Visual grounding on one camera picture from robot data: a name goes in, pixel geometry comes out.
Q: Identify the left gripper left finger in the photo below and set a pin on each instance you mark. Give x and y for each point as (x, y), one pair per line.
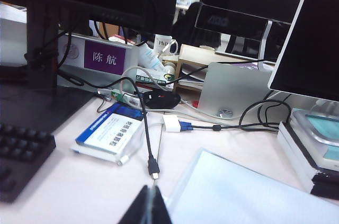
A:
(140, 208)

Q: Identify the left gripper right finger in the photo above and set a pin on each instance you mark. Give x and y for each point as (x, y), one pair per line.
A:
(160, 210)

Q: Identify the transparent file bag blue zipper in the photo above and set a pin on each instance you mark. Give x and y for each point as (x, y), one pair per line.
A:
(238, 195)

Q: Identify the blue white booklet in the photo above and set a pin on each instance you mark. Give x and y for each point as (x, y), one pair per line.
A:
(111, 131)

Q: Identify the white video adapter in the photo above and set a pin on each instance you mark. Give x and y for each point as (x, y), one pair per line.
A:
(171, 123)

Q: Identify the black computer mouse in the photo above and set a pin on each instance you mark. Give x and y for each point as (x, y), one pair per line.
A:
(164, 99)

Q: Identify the green white carton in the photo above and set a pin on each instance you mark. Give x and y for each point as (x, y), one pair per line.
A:
(148, 78)

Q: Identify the black keyboard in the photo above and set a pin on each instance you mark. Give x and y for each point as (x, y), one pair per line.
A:
(18, 152)

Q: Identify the small white bottle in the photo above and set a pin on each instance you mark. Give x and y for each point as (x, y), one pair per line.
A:
(169, 68)

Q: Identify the silver metal monitor foot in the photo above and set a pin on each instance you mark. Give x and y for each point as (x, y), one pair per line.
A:
(233, 86)

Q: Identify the white cream tube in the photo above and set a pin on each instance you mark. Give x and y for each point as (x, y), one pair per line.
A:
(152, 58)

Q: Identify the white purple name plate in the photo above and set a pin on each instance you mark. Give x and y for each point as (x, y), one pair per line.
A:
(104, 57)

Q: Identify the light wooden shelf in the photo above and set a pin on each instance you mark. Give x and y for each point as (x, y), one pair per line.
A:
(196, 53)

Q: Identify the white printed mug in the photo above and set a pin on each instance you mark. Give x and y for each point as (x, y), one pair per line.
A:
(161, 44)

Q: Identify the white book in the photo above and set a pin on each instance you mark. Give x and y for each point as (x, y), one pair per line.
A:
(328, 164)

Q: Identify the teal book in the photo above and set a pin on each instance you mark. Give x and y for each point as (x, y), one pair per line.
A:
(332, 155)

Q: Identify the white box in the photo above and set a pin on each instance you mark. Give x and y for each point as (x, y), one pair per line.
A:
(12, 38)

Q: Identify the silver-edged black monitor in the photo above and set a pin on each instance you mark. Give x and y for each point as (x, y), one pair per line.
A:
(317, 49)

